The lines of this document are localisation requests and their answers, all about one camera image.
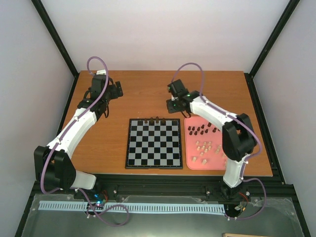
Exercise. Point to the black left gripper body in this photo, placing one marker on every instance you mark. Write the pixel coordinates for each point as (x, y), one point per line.
(115, 94)

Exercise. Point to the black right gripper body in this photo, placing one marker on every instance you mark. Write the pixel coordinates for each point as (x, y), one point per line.
(174, 108)

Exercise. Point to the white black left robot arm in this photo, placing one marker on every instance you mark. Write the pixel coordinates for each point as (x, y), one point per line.
(53, 163)

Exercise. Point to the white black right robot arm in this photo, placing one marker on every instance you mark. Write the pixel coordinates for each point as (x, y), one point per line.
(239, 142)

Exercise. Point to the small circuit board with led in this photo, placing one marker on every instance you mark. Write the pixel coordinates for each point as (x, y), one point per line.
(100, 202)

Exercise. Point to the pink plastic tray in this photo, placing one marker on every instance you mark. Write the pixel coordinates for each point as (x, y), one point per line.
(213, 136)

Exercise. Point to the black grey chessboard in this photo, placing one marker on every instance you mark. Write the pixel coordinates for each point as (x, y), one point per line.
(154, 146)

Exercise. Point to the black aluminium frame rail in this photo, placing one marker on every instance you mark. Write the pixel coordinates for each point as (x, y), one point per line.
(208, 188)

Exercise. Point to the light blue slotted cable duct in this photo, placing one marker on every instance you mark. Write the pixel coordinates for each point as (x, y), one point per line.
(134, 208)

